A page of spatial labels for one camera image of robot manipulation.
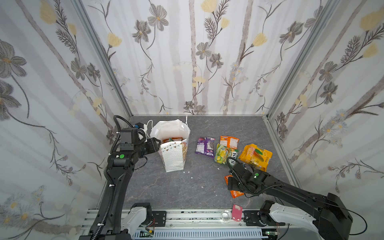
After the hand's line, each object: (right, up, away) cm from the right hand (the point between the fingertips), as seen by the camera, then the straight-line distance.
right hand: (229, 183), depth 82 cm
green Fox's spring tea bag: (-1, +15, +13) cm, 20 cm away
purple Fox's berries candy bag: (-13, +19, +16) cm, 28 cm away
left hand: (-39, +26, -9) cm, 48 cm away
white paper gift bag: (-33, +26, +13) cm, 44 cm away
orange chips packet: (+2, -5, -2) cm, 6 cm away
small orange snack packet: (+4, +22, +19) cm, 29 cm away
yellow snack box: (+20, +13, +10) cm, 26 cm away
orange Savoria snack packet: (-39, +23, +13) cm, 47 cm away
